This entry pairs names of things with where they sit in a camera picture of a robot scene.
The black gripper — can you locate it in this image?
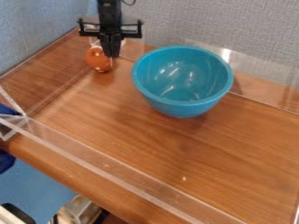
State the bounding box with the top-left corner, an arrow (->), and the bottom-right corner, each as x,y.
77,14 -> 144,57

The brown spotted toy mushroom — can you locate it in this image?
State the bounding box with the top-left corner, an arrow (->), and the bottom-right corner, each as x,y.
84,46 -> 112,73

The blue plastic bowl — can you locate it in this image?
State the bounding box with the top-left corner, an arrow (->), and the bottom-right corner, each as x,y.
130,45 -> 233,118

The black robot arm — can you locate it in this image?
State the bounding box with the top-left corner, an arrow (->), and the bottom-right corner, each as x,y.
77,0 -> 144,58

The clear acrylic back barrier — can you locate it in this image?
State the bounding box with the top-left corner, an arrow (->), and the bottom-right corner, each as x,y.
203,45 -> 299,115

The clear acrylic barrier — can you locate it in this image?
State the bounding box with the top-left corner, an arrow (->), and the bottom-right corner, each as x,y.
0,114 -> 245,224
203,45 -> 299,115

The blue cloth object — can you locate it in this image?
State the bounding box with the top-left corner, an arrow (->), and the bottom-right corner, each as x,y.
0,103 -> 21,175

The clear acrylic front barrier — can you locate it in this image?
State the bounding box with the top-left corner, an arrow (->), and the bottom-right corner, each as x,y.
0,114 -> 245,224

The black and white object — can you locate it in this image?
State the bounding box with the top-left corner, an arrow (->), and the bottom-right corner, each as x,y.
0,203 -> 36,224

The clear acrylic corner bracket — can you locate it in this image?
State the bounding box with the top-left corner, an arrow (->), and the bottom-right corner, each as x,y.
88,25 -> 128,51

